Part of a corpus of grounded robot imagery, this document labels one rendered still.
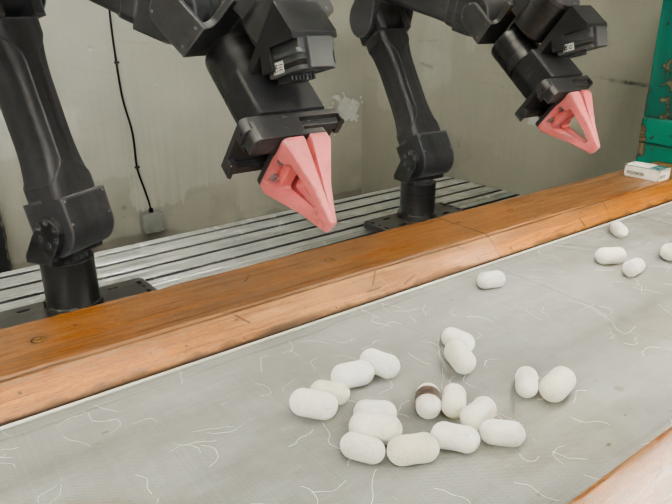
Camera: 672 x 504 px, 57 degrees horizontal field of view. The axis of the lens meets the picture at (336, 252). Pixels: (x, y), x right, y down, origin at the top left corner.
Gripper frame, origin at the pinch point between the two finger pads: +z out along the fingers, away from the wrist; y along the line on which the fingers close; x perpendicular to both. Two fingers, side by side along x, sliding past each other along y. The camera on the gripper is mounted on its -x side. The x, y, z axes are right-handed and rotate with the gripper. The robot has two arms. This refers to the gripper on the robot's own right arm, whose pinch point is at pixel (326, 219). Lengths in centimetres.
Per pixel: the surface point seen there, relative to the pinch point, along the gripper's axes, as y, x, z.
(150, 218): 53, 168, -108
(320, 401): -7.4, 1.6, 13.5
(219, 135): 87, 150, -130
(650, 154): 88, 17, -7
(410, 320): 9.1, 8.1, 8.6
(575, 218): 46.6, 11.3, 2.5
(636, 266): 36.4, 2.1, 13.5
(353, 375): -3.0, 2.9, 12.4
